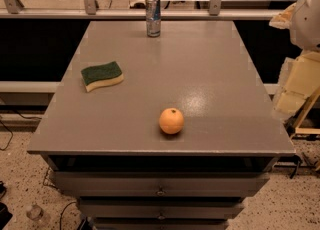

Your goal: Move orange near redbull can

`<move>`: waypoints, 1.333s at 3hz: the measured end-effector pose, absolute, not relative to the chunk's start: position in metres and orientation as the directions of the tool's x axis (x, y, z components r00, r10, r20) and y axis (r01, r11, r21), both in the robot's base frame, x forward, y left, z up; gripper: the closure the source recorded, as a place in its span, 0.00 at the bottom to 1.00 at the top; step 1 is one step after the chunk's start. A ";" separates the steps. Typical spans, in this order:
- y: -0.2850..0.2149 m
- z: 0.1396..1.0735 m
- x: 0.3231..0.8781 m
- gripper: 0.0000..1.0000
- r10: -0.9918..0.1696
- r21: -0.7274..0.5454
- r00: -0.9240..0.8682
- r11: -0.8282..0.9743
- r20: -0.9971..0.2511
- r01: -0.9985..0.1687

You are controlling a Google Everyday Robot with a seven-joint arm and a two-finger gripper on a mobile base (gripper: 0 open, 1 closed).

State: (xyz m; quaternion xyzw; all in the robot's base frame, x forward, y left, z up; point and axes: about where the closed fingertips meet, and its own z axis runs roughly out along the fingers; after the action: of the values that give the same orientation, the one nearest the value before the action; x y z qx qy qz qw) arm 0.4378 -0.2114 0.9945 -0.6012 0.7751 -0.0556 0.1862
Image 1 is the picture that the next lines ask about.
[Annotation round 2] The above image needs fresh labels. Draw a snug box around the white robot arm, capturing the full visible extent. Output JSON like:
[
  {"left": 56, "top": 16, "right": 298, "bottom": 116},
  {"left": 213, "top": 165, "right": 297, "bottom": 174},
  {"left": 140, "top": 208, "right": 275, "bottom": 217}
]
[{"left": 269, "top": 0, "right": 320, "bottom": 121}]

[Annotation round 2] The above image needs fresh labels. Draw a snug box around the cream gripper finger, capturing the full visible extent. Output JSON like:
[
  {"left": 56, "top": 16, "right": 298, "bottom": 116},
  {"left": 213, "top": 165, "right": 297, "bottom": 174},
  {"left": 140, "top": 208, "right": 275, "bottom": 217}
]
[
  {"left": 269, "top": 3, "right": 296, "bottom": 29},
  {"left": 273, "top": 51, "right": 320, "bottom": 120}
]

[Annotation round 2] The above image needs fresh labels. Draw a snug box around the grey drawer cabinet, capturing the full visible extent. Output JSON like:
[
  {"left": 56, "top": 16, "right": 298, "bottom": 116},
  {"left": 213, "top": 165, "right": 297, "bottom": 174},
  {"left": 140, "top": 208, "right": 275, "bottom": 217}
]
[{"left": 28, "top": 21, "right": 294, "bottom": 230}]

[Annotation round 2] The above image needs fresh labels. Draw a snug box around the black floor cable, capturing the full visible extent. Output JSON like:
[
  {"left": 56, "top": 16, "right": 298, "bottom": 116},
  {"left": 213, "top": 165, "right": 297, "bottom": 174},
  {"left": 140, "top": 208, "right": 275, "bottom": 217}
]
[{"left": 0, "top": 108, "right": 43, "bottom": 152}]

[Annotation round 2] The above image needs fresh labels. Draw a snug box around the orange fruit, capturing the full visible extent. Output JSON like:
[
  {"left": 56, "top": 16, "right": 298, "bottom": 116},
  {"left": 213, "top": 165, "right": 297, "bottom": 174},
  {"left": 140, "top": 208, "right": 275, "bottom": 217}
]
[{"left": 159, "top": 108, "right": 184, "bottom": 135}]

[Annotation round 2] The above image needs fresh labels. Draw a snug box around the wooden stand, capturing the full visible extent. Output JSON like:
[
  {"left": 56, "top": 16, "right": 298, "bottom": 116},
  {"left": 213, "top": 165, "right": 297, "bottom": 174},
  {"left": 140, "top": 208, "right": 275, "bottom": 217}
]
[{"left": 290, "top": 87, "right": 320, "bottom": 138}]

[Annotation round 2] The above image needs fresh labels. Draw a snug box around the clear plastic bottle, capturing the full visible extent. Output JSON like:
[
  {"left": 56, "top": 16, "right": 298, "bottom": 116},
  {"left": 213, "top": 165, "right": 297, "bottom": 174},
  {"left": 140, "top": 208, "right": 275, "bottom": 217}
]
[{"left": 26, "top": 204, "right": 46, "bottom": 226}]

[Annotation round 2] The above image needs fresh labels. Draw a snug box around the silver blue redbull can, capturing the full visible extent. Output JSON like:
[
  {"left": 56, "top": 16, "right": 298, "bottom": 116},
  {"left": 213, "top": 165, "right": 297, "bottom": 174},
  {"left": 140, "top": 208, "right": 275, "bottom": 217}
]
[{"left": 145, "top": 0, "right": 161, "bottom": 37}]

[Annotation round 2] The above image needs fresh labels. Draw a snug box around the green yellow sponge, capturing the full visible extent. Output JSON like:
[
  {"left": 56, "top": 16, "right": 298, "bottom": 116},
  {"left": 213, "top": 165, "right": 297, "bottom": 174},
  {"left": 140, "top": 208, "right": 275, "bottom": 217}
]
[{"left": 81, "top": 61, "right": 124, "bottom": 92}]

